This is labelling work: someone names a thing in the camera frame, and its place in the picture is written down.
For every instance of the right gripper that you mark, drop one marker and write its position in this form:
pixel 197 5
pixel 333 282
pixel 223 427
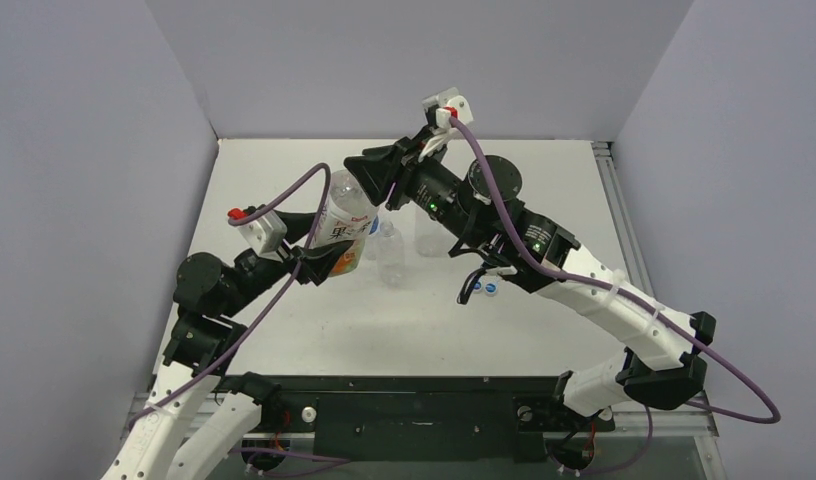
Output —
pixel 402 172

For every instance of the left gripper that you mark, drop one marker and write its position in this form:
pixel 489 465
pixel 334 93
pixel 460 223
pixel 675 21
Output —
pixel 320 261

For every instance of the green orange label bottle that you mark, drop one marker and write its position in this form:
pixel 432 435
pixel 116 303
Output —
pixel 347 215

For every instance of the clear bottle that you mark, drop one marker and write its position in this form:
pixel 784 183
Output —
pixel 430 238
pixel 390 260

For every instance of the blue label bottle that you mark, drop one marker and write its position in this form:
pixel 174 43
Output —
pixel 372 240

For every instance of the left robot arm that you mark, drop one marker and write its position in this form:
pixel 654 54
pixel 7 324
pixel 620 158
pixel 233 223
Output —
pixel 202 343

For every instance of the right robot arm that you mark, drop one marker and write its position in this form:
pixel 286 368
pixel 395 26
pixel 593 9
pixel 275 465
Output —
pixel 660 366

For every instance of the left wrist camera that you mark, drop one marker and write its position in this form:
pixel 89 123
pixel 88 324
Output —
pixel 265 233

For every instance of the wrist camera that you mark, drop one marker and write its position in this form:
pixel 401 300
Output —
pixel 265 233
pixel 439 110

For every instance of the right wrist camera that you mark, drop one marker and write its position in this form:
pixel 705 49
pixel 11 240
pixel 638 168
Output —
pixel 439 110

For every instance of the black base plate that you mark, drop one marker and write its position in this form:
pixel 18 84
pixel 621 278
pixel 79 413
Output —
pixel 439 418

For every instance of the aluminium rail frame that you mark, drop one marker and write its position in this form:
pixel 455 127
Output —
pixel 355 325

